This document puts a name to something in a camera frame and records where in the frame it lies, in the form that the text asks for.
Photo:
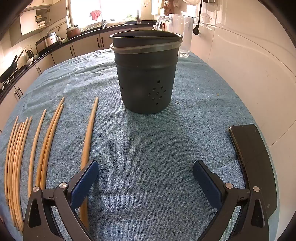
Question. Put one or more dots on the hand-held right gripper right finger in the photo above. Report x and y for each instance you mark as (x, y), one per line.
(205, 183)

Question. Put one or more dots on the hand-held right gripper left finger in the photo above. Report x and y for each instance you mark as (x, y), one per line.
(84, 183)

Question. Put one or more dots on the set of wooden chopsticks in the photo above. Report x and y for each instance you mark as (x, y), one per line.
(89, 134)

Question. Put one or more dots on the dark perforated utensil holder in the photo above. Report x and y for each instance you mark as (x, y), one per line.
(143, 81)

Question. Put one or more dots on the black smartphone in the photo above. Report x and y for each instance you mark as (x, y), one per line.
(252, 153)

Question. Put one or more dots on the blue tablecloth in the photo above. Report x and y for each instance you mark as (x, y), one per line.
(143, 143)

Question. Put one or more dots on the black wok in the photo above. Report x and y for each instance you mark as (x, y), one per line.
(9, 69)

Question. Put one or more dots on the beige base cabinets with countertop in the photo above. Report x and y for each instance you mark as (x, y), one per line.
(87, 44)

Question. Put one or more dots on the metal kettle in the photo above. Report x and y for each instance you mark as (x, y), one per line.
(29, 55)

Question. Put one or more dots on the silver rice cooker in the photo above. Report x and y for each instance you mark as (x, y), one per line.
(47, 41)

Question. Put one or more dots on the clear glass mug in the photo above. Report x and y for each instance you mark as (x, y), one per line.
(185, 34)

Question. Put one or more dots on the brown clay pot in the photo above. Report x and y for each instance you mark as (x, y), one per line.
(72, 32)

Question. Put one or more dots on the red cloth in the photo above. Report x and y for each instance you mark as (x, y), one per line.
(95, 15)

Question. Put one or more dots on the kitchen window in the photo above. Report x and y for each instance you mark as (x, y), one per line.
(115, 9)

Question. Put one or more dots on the open wall cabinet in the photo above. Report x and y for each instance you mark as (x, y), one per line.
(30, 23)

